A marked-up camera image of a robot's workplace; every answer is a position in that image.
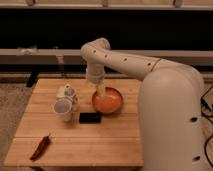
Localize wooden table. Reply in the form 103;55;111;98
4;79;143;167

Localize red chili pepper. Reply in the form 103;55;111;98
30;136;51;161

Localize grey horizontal rail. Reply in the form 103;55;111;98
0;49;213;66

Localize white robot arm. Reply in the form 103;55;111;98
81;38;205;171

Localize black rectangular block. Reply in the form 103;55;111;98
79;113;101;123

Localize small white cup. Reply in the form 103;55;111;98
56;84;75;99

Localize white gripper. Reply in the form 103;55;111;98
86;68;106;97

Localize orange ceramic bowl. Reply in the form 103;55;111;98
92;87;123;114

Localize black cables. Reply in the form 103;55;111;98
200;83;213;168

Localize white cup lying sideways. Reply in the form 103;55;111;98
53;98;78;122

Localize wooden shelf frame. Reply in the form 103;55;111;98
0;0;213;11

